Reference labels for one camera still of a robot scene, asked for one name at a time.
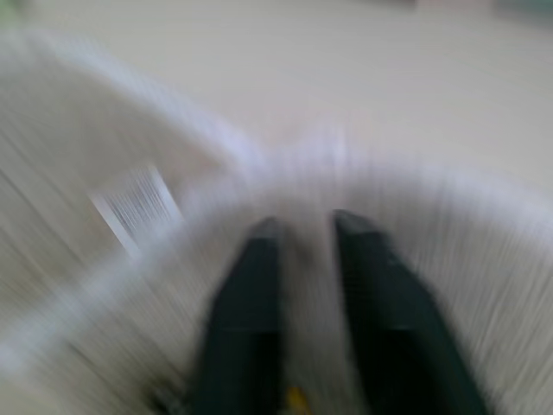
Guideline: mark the white towel label tag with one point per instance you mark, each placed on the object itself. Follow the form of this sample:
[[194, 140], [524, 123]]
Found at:
[[136, 209]]

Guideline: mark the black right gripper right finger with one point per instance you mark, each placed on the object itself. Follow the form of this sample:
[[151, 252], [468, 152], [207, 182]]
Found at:
[[397, 328]]

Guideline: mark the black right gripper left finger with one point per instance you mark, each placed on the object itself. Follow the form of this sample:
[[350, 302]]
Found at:
[[246, 320]]

